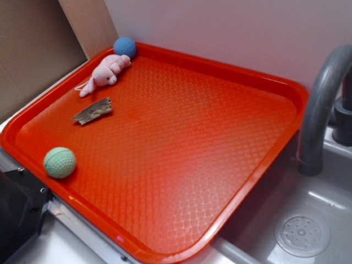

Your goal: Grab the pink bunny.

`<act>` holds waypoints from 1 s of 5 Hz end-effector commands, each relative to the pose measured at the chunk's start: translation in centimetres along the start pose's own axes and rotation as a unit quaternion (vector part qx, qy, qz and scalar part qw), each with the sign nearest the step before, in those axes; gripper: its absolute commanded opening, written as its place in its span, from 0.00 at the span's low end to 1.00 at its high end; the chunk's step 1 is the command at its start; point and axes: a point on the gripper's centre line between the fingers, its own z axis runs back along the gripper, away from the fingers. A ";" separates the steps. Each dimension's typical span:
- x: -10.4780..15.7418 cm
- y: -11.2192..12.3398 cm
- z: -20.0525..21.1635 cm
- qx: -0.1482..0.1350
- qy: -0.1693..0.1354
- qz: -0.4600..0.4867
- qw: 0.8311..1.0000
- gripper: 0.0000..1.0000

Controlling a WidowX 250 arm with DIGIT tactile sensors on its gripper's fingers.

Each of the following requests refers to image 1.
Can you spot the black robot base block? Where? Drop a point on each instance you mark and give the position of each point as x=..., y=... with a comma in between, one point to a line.
x=24, y=200

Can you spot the pink plush bunny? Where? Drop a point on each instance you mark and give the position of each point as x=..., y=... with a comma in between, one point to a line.
x=105, y=74

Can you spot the red plastic tray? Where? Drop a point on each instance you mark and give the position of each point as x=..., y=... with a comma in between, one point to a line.
x=186, y=141

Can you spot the brown wood piece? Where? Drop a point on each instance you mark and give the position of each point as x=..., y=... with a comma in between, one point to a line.
x=94, y=111

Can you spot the blue dimpled ball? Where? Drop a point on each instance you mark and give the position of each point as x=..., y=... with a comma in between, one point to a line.
x=125, y=46

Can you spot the green dimpled ball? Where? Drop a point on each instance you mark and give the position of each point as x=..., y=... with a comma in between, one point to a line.
x=59, y=162

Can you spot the grey toy sink basin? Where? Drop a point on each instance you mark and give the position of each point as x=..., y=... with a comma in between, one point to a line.
x=248, y=237

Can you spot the sink drain strainer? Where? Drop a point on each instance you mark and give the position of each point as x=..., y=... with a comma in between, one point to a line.
x=302, y=233

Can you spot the brown cardboard panel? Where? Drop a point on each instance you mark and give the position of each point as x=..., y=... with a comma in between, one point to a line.
x=43, y=41

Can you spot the grey curved faucet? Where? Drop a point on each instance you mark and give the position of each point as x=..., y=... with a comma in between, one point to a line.
x=320, y=106

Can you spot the dark grey faucet handle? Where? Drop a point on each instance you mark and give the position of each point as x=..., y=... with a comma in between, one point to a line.
x=342, y=111

